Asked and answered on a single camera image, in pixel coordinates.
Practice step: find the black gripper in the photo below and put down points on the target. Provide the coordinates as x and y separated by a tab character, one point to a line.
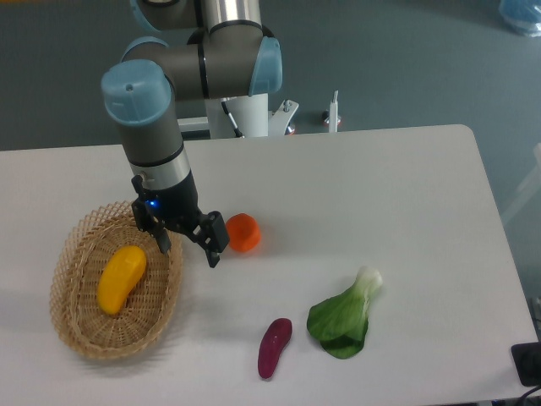
176	209

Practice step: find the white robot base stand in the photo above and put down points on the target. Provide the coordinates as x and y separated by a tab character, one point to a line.
243	117

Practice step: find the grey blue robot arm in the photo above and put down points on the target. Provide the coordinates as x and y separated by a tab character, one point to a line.
232	63

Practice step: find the yellow mango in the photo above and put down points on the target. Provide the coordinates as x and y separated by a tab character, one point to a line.
119	277

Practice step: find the woven wicker basket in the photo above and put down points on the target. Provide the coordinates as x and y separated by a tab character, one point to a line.
75	313

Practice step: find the orange persimmon fruit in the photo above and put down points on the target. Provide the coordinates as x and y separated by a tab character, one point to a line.
244	232

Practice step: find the purple sweet potato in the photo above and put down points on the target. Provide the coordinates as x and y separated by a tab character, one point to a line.
275	339

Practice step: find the green bok choy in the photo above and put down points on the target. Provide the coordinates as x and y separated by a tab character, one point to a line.
340	323

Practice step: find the black power adapter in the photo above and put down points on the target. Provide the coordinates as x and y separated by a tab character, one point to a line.
526	357

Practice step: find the blue object in corner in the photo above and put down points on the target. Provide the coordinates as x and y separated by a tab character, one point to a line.
522	15

